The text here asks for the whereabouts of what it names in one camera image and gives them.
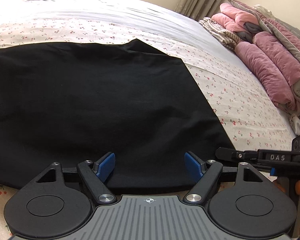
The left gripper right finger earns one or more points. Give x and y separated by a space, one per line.
205 174

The purple grey folded quilt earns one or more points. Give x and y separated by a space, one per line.
274 58

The black pants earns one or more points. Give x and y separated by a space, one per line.
70 102

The cherry print bed sheet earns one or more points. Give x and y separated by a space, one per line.
74 88

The striped folded cloth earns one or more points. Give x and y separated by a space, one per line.
227 38

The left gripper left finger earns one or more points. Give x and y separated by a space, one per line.
94 174

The light blue bed cover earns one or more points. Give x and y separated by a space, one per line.
110 10

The pink folded blanket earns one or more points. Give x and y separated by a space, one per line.
244 24

